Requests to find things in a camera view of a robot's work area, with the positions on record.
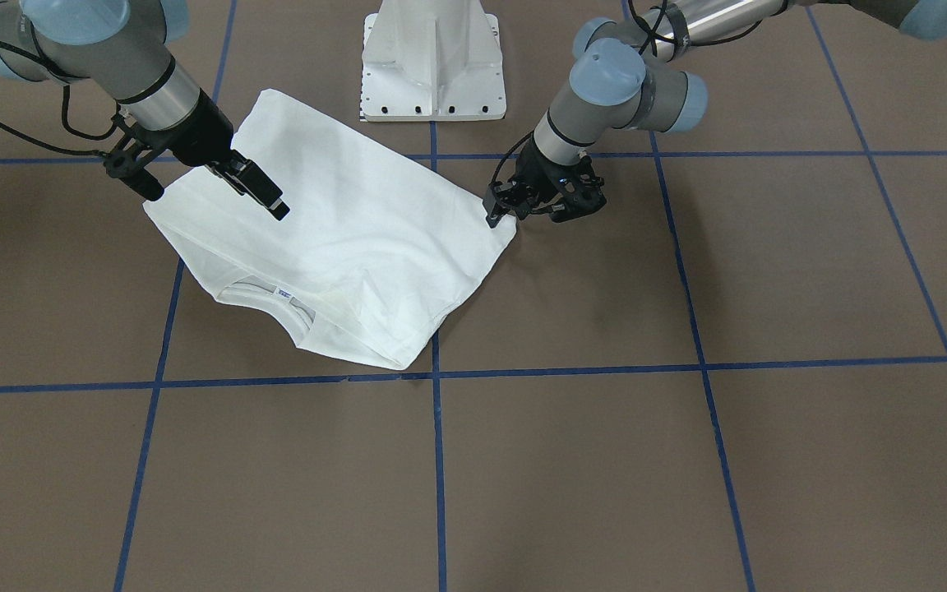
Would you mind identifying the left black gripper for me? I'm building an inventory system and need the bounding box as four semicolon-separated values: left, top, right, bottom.
483;136;607;229

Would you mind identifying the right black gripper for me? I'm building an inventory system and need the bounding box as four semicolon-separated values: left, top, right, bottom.
103;90;290;221

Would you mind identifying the white printed t-shirt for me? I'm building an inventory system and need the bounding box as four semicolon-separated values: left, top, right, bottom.
144;89;516;370

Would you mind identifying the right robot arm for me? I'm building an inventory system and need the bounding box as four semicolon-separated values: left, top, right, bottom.
0;1;289;220

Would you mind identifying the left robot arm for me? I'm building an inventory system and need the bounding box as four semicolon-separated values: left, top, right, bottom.
483;1;793;228

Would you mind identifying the white camera post with base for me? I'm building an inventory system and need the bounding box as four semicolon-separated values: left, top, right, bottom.
358;1;507;123

